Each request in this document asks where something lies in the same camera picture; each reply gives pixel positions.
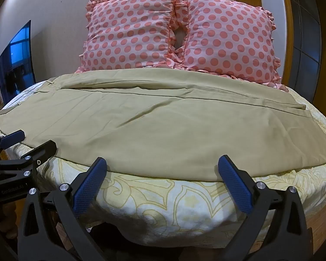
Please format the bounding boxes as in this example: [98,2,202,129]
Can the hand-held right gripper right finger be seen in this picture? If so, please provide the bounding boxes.
[218,155,313,261]

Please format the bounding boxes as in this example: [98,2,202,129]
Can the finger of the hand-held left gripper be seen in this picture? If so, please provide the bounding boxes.
[0,140,58,180]
[0,130,26,160]

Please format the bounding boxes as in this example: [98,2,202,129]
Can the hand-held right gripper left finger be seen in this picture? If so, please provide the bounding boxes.
[17,157,108,261]

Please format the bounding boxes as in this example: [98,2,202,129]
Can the khaki pants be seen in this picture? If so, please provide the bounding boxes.
[0,68,326,182]

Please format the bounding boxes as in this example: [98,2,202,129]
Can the white yellow patterned bed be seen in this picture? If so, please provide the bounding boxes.
[0,80,326,246]

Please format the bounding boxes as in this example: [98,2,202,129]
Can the black flat screen television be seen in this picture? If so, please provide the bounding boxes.
[0,20,36,104]

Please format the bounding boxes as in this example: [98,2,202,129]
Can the pink polka dot pillow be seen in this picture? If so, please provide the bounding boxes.
[75,0,180,74]
[168,0,288,92]

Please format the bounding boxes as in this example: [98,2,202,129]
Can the wooden framed glass door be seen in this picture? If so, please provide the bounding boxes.
[232,0,326,120]

